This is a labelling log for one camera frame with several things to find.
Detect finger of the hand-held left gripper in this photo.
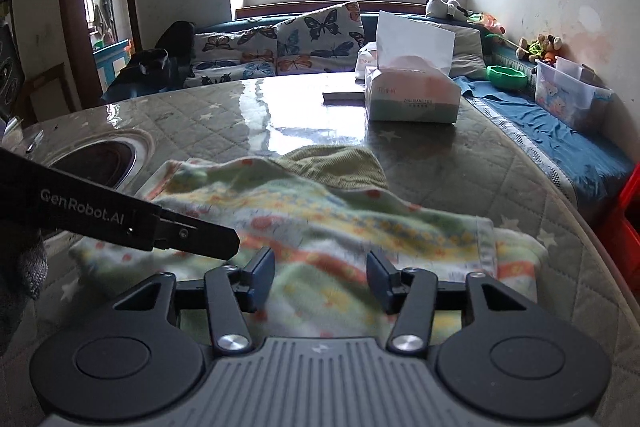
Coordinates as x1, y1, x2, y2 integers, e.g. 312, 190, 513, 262
147, 204, 241, 261

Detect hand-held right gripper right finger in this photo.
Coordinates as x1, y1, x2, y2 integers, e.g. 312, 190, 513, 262
366, 250, 529, 354

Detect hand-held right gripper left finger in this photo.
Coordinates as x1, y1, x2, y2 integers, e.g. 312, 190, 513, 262
112, 247, 277, 354

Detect pastel printed children's jacket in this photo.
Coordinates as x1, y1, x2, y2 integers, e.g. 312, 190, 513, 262
69, 144, 549, 351

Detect hanging clothes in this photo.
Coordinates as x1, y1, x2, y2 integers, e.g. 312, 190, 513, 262
94, 0, 114, 38

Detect person's left hand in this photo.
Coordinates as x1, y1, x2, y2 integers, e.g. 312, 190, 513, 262
0, 221, 49, 355

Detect black round induction cooktop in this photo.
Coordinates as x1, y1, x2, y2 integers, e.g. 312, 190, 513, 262
46, 141, 139, 198

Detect wooden framed panel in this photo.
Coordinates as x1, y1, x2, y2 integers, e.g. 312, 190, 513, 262
24, 62, 82, 118

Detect blue and white cabinet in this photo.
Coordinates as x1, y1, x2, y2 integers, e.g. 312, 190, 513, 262
92, 37, 133, 94

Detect dark patterned object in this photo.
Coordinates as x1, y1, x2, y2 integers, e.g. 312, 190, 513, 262
0, 24, 27, 124

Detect black bag on sofa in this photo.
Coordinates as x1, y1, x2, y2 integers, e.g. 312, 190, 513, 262
101, 20, 199, 104

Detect butterfly print pillow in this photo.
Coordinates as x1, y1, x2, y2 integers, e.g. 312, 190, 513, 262
184, 29, 279, 88
274, 0, 369, 76

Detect flat grey device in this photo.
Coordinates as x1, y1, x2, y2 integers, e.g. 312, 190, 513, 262
322, 90, 367, 104

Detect open pink tissue pack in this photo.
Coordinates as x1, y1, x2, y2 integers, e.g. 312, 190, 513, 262
363, 10, 463, 124

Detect blue sofa sheet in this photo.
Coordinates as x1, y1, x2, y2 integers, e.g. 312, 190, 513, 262
451, 76, 637, 208

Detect green plastic bowl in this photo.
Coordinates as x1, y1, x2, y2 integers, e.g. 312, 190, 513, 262
485, 65, 530, 91

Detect red plastic stool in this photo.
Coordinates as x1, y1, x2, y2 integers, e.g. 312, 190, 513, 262
594, 166, 640, 279

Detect plain grey pillow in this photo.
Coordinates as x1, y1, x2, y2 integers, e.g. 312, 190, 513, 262
439, 19, 487, 68

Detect teal corner sofa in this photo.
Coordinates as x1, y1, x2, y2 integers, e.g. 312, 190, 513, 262
101, 11, 637, 219

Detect clear plastic storage box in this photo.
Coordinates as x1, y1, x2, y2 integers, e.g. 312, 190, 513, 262
532, 56, 614, 131

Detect pink and green plush toy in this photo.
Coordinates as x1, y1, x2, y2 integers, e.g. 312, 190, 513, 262
467, 11, 507, 36

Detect brown plush toy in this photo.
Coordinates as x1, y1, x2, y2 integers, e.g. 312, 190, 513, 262
514, 34, 562, 66

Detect white plush toy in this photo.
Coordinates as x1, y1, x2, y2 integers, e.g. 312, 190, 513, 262
424, 0, 469, 21

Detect brown wooden door frame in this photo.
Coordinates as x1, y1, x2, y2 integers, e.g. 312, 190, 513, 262
54, 0, 144, 111

